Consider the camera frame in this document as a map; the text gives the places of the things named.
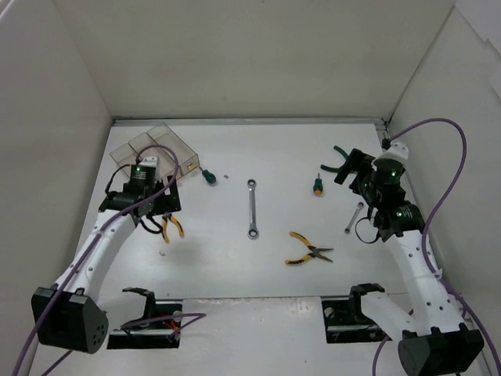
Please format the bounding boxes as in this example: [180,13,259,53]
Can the yellow black pliers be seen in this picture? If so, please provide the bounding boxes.
[160,213,186,244]

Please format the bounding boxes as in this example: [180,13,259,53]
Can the green side cutters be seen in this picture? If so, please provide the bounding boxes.
[319,145,349,174]

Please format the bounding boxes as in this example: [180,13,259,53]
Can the small silver wrench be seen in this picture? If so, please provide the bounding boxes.
[344,202,365,234]

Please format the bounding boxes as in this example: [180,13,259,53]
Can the green orange stubby screwdriver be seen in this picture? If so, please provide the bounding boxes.
[312,173,323,196]

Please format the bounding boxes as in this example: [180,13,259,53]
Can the large silver ratchet wrench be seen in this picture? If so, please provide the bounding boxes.
[247,179,259,240]

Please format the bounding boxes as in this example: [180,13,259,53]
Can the yellow long-nose pliers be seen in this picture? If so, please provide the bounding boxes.
[285,231,333,266]

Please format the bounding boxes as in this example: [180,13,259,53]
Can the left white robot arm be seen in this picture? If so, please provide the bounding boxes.
[31,157,181,354]

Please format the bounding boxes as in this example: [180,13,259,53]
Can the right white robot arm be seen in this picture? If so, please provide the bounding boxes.
[334,143,485,375]

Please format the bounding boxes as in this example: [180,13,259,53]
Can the clear three-compartment organizer tray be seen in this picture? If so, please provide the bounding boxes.
[110,123,200,183]

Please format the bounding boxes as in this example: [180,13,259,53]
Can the aluminium rail at back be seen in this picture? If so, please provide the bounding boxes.
[113,117,385,126]

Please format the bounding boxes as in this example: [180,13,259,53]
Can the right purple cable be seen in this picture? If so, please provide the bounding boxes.
[370,117,501,376]

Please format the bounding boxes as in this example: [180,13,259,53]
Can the purple cable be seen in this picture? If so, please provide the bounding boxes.
[10,144,207,376]
[370,117,501,376]

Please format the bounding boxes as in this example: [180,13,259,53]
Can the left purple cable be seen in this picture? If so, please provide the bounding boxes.
[10,144,207,376]

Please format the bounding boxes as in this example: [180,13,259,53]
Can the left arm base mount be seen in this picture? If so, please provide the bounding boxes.
[106,287,182,350]

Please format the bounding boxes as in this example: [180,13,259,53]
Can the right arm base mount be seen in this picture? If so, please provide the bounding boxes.
[321,284,386,344]

